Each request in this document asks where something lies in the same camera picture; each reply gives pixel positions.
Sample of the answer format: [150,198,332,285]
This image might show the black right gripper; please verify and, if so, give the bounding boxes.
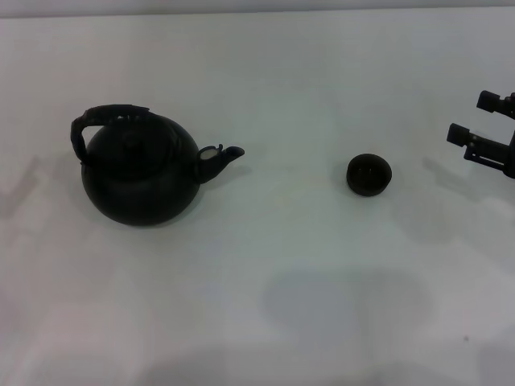
[446,90,515,180]

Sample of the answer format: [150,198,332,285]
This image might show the small dark teacup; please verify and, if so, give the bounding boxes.
[346,154,393,198]

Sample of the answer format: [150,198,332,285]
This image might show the black round teapot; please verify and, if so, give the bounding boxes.
[70,102,245,227]

